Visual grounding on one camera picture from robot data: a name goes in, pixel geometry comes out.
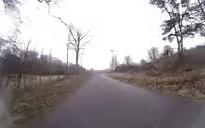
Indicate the grey asphalt road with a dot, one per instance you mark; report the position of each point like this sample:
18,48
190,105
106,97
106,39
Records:
103,103

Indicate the small bare tree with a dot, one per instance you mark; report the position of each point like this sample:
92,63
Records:
127,60
153,53
114,63
167,50

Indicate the row of dark bushes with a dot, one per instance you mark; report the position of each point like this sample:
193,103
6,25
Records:
40,66

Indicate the dry grass verge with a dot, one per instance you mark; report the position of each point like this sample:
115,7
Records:
170,81
40,96

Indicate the row of brown bushes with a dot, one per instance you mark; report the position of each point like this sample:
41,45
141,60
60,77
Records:
190,58

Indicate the street lamp pole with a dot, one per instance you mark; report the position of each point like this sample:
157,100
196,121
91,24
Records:
112,58

